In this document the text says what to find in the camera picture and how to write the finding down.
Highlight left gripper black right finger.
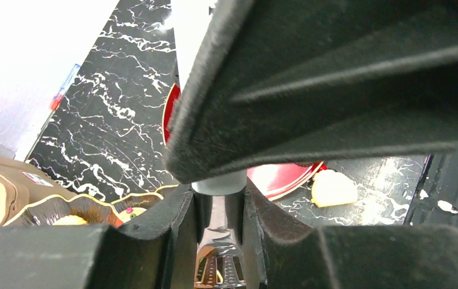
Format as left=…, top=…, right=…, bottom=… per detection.
left=243, top=182, right=458, bottom=288

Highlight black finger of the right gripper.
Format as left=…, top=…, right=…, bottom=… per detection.
left=164, top=1, right=458, bottom=182

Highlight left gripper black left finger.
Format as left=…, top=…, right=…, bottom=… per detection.
left=0, top=185, right=196, bottom=288

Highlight dark red round tray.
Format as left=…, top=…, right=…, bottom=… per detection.
left=162, top=83, right=327, bottom=200

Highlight tan plastic toolbox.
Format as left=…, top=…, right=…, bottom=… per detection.
left=0, top=156, right=76, bottom=225

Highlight three tier glass stand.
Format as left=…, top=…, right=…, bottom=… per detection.
left=4, top=185, right=176, bottom=227

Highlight yellow swirl roll cake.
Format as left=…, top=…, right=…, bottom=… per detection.
left=311, top=169, right=358, bottom=208

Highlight yellow round cracker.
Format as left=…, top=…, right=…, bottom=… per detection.
left=52, top=215, right=88, bottom=225

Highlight red blue pen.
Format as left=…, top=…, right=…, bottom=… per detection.
left=50, top=64, right=81, bottom=111

